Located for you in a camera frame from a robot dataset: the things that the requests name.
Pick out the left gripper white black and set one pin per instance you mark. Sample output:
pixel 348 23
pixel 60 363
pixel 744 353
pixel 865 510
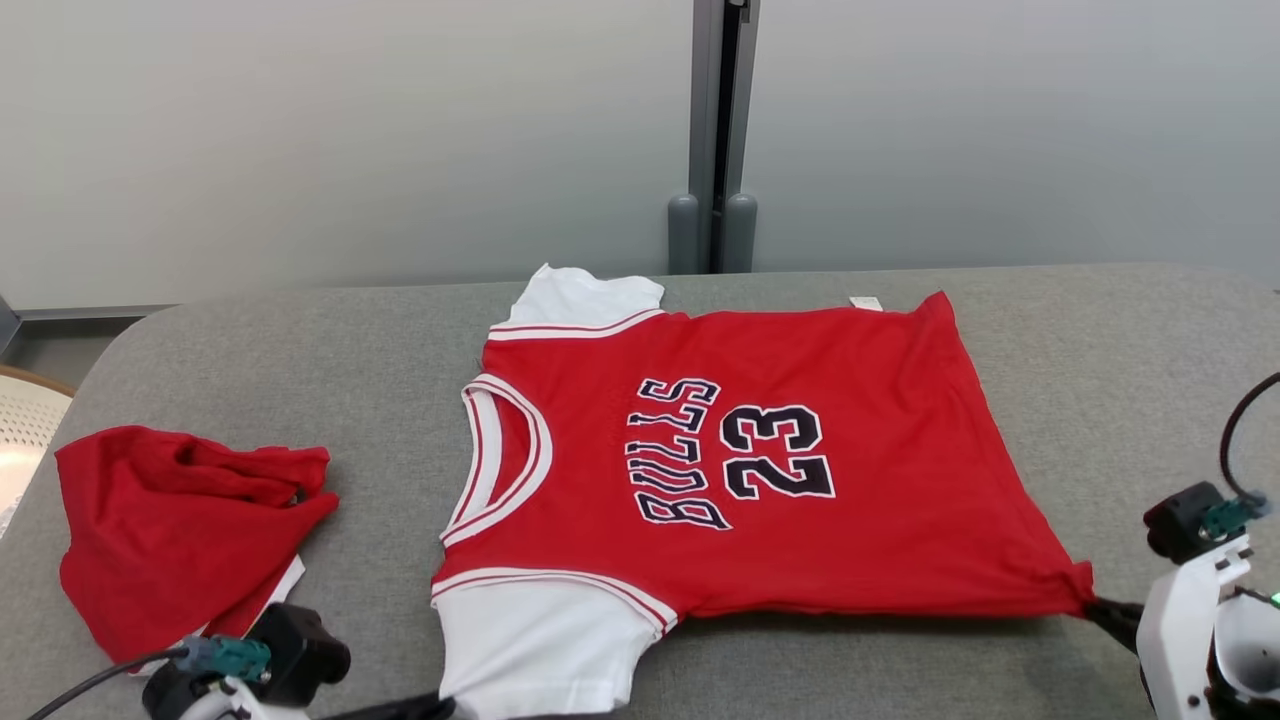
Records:
pixel 215 705

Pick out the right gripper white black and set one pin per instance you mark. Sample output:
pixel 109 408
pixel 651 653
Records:
pixel 1175 630

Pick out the red shorts with white hem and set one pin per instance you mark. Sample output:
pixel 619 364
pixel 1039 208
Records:
pixel 170 540

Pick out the red Bulls 23 jersey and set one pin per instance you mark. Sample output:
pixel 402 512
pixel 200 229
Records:
pixel 850 520

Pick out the cream laundry basket brown rim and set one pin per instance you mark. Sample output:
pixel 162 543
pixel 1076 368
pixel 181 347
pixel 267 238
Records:
pixel 25 440

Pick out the grey metal partition foot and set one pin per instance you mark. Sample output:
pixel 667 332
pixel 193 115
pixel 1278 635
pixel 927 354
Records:
pixel 7 325

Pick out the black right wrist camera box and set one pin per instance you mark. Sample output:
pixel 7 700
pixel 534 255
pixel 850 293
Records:
pixel 1175 520

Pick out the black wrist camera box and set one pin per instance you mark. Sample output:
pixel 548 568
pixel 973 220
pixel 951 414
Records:
pixel 1175 520
pixel 300 650

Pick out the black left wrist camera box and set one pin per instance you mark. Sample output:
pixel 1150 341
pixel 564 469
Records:
pixel 300 650

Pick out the grey floor rail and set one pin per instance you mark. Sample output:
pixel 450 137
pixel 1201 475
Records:
pixel 90 312

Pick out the grey cylindrical post cover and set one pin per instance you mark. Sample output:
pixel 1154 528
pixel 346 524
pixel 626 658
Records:
pixel 683 235
pixel 741 235

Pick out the dark grey partition post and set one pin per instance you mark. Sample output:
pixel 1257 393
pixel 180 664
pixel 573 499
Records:
pixel 722 100

